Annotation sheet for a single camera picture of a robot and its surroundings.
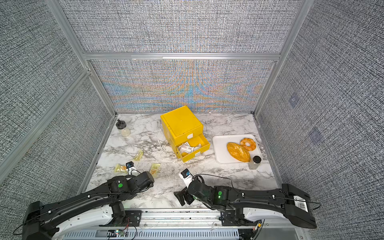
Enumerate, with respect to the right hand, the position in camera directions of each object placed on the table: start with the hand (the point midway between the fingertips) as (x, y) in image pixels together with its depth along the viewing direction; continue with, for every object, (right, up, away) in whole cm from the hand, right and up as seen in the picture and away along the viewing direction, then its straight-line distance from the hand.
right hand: (180, 186), depth 74 cm
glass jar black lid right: (+41, +9, +10) cm, 43 cm away
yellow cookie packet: (-28, +11, +21) cm, 36 cm away
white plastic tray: (+25, +12, +24) cm, 36 cm away
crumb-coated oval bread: (+35, +14, +18) cm, 42 cm away
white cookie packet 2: (+2, +17, +14) cm, 22 cm away
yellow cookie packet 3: (-17, +4, +16) cm, 23 cm away
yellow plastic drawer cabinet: (+1, +27, +8) cm, 28 cm away
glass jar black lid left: (-41, +30, +24) cm, 56 cm away
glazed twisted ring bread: (+46, +17, +24) cm, 54 cm away
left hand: (-18, +1, +4) cm, 18 cm away
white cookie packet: (+8, +17, +14) cm, 24 cm away
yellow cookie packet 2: (-36, +5, +14) cm, 39 cm away
